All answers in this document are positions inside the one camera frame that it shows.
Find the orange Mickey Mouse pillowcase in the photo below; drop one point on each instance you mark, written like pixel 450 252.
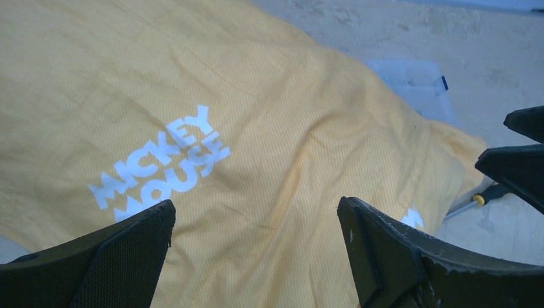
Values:
pixel 252 130

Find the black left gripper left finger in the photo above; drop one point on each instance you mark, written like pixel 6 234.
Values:
pixel 116 266

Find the clear plastic screw box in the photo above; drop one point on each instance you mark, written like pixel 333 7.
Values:
pixel 421 84

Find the black yellow screwdriver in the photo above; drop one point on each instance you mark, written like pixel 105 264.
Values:
pixel 493 192

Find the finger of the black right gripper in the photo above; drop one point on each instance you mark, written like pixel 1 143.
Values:
pixel 519 168
pixel 527 122

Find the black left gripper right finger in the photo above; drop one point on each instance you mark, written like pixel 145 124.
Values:
pixel 395 265

